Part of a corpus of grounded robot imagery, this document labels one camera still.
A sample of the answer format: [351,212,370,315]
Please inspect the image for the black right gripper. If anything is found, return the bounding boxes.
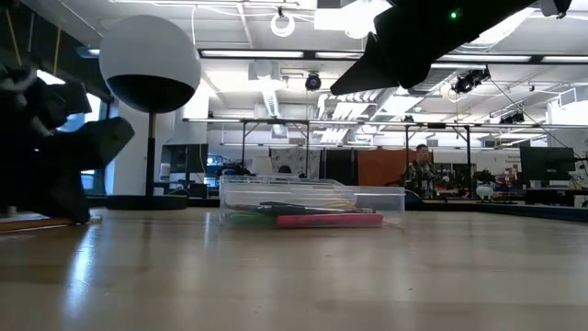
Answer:
[329,0,449,97]

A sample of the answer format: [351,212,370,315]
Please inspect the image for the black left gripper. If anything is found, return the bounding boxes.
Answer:
[0,63,136,224]

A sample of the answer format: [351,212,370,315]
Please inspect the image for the clear plastic supply box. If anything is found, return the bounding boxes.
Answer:
[218,183,406,230]

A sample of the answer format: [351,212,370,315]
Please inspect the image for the yellow-green crayon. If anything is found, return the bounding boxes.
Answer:
[321,198,358,209]

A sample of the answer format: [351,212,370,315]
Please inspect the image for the clear plastic container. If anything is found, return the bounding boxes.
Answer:
[219,174,346,188]

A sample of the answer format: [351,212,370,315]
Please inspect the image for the pink marker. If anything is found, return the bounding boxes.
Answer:
[275,212,385,230]

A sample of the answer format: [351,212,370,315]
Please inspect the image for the linear ceiling light fixture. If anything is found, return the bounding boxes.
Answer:
[197,48,588,65]

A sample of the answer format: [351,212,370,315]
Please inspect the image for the black track spotlights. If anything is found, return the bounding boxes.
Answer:
[452,68,491,96]

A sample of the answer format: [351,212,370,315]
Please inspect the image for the person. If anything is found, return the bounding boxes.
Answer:
[403,143,437,199]

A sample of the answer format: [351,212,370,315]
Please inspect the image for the dark computer monitor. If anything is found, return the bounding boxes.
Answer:
[160,143,210,185]
[519,145,576,188]

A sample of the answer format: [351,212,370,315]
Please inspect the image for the white globe lamp black stand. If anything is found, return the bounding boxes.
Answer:
[98,14,202,211]

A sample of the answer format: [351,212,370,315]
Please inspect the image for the orange partition wall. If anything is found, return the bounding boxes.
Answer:
[356,147,417,188]

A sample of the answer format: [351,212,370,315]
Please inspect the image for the white ceiling ring light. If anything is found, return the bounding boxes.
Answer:
[269,7,297,38]

